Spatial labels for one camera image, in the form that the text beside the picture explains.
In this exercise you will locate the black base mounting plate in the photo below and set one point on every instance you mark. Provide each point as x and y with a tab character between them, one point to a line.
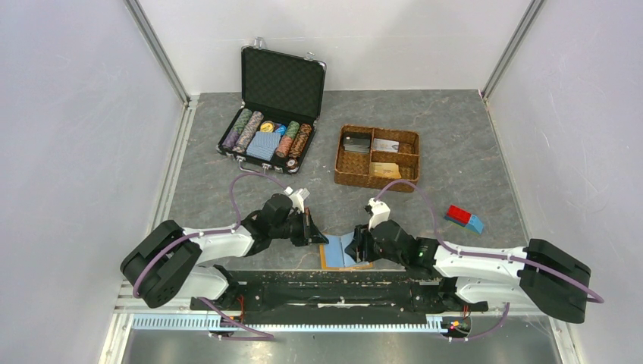
339	297

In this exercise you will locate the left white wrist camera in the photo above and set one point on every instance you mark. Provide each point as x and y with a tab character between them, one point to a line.
298	197

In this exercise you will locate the red blue toy block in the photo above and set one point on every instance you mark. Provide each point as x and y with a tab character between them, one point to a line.
464	219

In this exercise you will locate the orange card holder wallet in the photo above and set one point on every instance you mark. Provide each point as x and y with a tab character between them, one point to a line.
334	258

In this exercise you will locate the tan card in basket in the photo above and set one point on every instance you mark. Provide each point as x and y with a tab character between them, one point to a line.
388	170

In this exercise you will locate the pink grey chip stack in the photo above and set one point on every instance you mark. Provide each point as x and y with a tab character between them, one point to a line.
248	132

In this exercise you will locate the woven brown basket tray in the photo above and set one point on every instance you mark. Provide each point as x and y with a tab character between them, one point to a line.
352	169

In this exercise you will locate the loose poker chip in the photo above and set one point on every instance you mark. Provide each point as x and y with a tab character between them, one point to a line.
292	164

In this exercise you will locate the purple green chip stack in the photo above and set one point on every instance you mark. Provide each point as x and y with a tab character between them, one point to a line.
237	128

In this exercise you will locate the yellow blue loose chips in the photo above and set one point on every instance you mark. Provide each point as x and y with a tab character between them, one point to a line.
272	127

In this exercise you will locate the black card deck box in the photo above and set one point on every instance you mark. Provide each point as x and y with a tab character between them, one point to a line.
357	142

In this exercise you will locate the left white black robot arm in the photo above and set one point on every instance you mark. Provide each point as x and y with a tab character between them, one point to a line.
173	261

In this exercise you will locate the blue playing card deck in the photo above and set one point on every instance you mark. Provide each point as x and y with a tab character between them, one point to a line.
263	145

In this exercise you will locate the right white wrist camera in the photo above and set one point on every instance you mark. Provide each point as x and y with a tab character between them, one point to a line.
379	212

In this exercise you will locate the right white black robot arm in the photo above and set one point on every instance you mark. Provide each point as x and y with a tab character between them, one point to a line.
539	275

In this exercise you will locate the white card in basket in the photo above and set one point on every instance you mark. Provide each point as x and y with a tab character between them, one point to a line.
382	145

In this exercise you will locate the green orange chip stack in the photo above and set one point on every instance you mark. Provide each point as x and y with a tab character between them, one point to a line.
287	139

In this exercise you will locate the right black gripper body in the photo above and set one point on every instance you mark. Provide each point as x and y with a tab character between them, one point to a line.
377	252

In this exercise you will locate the black poker chip case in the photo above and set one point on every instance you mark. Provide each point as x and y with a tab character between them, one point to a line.
284	88

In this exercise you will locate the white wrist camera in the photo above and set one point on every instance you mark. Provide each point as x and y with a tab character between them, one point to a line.
379	212
298	197

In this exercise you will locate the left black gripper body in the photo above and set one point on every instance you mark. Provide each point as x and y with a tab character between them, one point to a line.
296	220

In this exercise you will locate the brown black chip stack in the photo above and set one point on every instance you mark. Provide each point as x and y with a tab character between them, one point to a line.
300	141

